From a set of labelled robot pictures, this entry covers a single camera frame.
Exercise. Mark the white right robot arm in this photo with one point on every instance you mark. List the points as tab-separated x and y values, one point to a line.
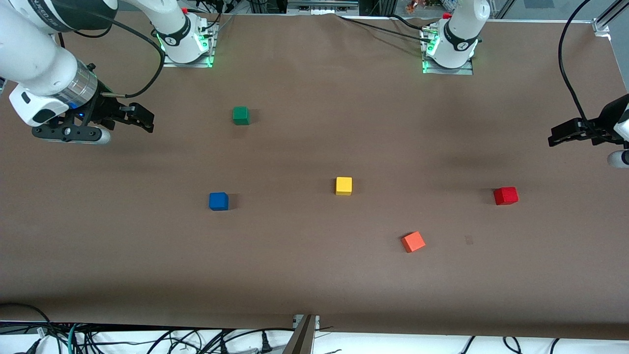
29	54

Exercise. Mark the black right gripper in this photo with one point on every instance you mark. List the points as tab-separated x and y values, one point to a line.
104	109

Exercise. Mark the green cube block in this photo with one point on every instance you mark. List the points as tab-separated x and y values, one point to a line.
241	115

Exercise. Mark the grey power strip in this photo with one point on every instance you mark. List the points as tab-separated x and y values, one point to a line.
319	5

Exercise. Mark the black power plug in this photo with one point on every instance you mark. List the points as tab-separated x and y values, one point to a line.
266	344

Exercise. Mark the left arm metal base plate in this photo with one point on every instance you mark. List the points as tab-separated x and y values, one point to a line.
430	70

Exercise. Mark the blue cube block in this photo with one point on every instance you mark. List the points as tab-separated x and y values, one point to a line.
218	201

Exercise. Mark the metal and wood bracket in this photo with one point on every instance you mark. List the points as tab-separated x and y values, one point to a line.
302	339

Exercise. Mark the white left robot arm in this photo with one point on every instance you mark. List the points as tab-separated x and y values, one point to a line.
457	44

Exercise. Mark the yellow cube block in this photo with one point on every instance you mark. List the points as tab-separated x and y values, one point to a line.
343	186

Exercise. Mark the red cube block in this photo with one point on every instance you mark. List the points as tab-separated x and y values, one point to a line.
505	195

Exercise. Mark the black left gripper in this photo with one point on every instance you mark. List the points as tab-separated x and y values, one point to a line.
607	120

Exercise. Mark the brown table cover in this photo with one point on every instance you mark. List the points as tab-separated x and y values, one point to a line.
295	275

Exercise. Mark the orange cube block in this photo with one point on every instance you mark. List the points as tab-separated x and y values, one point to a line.
413	242

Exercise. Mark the aluminium frame corner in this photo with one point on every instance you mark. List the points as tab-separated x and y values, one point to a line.
600	25

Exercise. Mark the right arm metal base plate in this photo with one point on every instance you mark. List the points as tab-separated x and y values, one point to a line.
201	60

